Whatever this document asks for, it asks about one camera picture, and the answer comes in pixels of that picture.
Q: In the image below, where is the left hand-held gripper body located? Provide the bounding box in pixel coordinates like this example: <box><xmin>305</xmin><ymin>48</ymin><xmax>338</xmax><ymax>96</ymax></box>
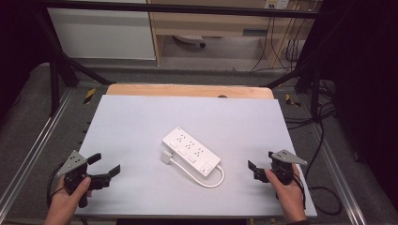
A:
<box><xmin>55</xmin><ymin>149</ymin><xmax>112</xmax><ymax>209</ymax></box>

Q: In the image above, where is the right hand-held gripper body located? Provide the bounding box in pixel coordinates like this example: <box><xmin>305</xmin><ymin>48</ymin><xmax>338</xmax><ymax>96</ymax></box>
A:
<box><xmin>253</xmin><ymin>149</ymin><xmax>309</xmax><ymax>186</ymax></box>

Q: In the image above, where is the white plug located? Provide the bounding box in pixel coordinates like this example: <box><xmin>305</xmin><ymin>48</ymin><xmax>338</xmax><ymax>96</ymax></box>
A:
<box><xmin>160</xmin><ymin>150</ymin><xmax>174</xmax><ymax>165</ymax></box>

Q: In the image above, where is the white power strip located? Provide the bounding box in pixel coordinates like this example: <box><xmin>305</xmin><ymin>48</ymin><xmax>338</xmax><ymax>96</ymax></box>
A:
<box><xmin>161</xmin><ymin>126</ymin><xmax>222</xmax><ymax>178</ymax></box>

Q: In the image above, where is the person's right hand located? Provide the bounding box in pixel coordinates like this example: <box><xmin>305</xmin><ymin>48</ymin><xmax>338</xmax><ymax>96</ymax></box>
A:
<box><xmin>264</xmin><ymin>163</ymin><xmax>308</xmax><ymax>225</ymax></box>

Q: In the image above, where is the person's left hand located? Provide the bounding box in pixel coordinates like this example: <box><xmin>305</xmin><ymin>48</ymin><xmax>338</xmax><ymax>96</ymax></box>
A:
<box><xmin>43</xmin><ymin>175</ymin><xmax>94</xmax><ymax>225</ymax></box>

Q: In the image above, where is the yellow black tape strip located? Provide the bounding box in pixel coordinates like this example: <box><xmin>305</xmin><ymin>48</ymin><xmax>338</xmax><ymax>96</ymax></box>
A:
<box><xmin>83</xmin><ymin>87</ymin><xmax>97</xmax><ymax>105</ymax></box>
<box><xmin>284</xmin><ymin>93</ymin><xmax>302</xmax><ymax>108</ymax></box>

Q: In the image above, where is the light wooden table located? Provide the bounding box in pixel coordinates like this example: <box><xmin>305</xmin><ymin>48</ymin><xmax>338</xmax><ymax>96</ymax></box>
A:
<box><xmin>105</xmin><ymin>82</ymin><xmax>275</xmax><ymax>100</ymax></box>

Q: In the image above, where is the black curtain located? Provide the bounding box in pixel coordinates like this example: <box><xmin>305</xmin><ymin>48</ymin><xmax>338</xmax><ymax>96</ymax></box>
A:
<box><xmin>0</xmin><ymin>0</ymin><xmax>51</xmax><ymax>120</ymax></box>
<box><xmin>317</xmin><ymin>0</ymin><xmax>398</xmax><ymax>215</ymax></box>

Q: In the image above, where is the white cabinet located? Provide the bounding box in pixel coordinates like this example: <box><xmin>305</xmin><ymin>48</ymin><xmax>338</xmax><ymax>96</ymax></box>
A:
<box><xmin>47</xmin><ymin>7</ymin><xmax>157</xmax><ymax>61</ymax></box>

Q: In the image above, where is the grey device under desk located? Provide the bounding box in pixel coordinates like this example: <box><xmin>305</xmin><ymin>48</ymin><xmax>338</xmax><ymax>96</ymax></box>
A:
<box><xmin>173</xmin><ymin>34</ymin><xmax>207</xmax><ymax>49</ymax></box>

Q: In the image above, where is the wooden desk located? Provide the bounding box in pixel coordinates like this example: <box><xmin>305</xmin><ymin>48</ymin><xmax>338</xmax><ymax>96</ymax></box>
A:
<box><xmin>146</xmin><ymin>0</ymin><xmax>315</xmax><ymax>68</ymax></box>

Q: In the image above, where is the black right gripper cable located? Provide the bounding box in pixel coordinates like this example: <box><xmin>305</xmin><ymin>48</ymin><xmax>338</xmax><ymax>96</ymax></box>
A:
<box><xmin>292</xmin><ymin>172</ymin><xmax>308</xmax><ymax>210</ymax></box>

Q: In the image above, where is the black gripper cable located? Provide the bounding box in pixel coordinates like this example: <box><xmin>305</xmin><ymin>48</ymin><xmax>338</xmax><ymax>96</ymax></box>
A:
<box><xmin>292</xmin><ymin>172</ymin><xmax>308</xmax><ymax>210</ymax></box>
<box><xmin>46</xmin><ymin>162</ymin><xmax>66</xmax><ymax>208</ymax></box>

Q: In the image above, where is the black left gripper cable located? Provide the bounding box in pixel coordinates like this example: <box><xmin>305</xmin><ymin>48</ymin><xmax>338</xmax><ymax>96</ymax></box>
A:
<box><xmin>46</xmin><ymin>162</ymin><xmax>66</xmax><ymax>208</ymax></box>

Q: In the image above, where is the black floor cable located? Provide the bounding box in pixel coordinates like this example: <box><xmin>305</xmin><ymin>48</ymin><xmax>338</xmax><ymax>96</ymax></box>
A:
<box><xmin>283</xmin><ymin>101</ymin><xmax>343</xmax><ymax>217</ymax></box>

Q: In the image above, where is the aluminium floor rail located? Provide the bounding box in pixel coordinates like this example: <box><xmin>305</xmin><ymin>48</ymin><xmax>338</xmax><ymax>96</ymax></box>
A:
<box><xmin>308</xmin><ymin>123</ymin><xmax>368</xmax><ymax>225</ymax></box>
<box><xmin>0</xmin><ymin>88</ymin><xmax>75</xmax><ymax>209</ymax></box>

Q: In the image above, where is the white power cable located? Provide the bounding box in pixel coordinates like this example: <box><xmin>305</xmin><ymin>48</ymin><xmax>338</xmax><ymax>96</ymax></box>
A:
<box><xmin>170</xmin><ymin>157</ymin><xmax>226</xmax><ymax>189</ymax></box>

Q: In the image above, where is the black metal frame stand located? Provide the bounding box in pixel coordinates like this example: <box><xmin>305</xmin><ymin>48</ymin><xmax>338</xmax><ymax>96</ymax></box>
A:
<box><xmin>32</xmin><ymin>6</ymin><xmax>116</xmax><ymax>117</ymax></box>
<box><xmin>264</xmin><ymin>12</ymin><xmax>325</xmax><ymax>120</ymax></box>

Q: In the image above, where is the bundle of hanging cables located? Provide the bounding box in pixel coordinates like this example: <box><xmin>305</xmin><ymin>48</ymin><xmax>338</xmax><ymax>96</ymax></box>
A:
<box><xmin>249</xmin><ymin>8</ymin><xmax>309</xmax><ymax>73</ymax></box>

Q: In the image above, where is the white wall socket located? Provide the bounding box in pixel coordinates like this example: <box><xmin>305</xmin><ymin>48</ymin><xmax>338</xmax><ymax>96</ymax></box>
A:
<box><xmin>263</xmin><ymin>0</ymin><xmax>290</xmax><ymax>10</ymax></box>

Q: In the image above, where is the black metal frame bar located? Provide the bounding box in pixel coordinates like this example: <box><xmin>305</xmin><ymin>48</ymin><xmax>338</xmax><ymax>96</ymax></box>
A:
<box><xmin>32</xmin><ymin>0</ymin><xmax>325</xmax><ymax>19</ymax></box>

